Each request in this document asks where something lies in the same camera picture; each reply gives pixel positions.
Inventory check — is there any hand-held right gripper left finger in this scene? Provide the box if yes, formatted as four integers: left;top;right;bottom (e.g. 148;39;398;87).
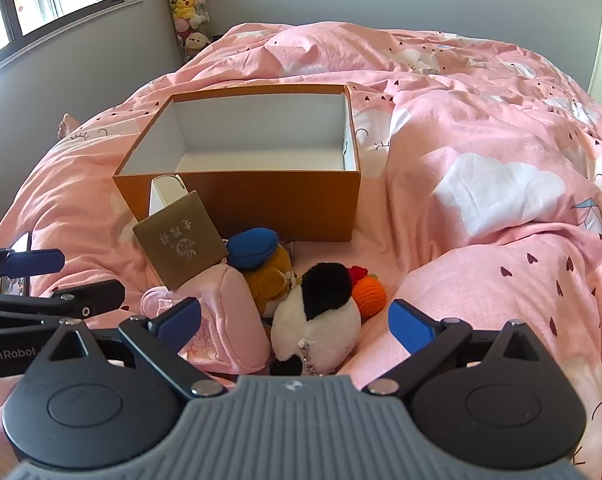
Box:
44;297;224;401

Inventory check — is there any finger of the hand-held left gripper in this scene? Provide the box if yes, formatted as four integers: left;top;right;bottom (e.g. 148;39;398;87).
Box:
0;242;66;283
0;279;127;318

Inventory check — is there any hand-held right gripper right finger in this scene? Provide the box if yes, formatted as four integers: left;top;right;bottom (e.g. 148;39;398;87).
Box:
363;299;544;397

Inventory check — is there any pink snap wallet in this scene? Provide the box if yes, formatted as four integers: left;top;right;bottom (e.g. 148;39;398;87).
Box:
140;286;183;322

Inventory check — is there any small pink backpack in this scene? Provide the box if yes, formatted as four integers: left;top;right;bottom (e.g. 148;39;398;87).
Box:
181;264;272;373

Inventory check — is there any small gold box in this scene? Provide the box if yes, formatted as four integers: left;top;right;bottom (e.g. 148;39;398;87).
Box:
132;191;230;291

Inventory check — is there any orange cardboard box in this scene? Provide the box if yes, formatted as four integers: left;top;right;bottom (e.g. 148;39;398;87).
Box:
112;84;363;243

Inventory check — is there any orange crocheted fruit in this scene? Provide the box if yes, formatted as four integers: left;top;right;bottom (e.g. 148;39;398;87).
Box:
352;277;387;320

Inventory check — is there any red crocheted fruit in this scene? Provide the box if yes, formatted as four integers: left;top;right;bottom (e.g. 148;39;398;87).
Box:
347;266;380;284

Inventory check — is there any brown plush with blue hat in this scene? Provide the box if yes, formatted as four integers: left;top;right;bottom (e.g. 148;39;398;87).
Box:
227;228;297;318

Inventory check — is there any white and black plush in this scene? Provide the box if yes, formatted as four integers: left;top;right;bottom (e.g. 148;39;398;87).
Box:
270;262;363;377

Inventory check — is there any small white box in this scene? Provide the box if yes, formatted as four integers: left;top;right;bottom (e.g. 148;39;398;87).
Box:
148;174;188;221

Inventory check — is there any pink cloud print blanket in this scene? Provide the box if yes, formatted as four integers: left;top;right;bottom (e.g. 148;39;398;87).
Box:
0;22;602;480

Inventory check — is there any column of plush toys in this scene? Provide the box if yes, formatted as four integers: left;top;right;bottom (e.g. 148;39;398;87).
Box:
165;0;215;64

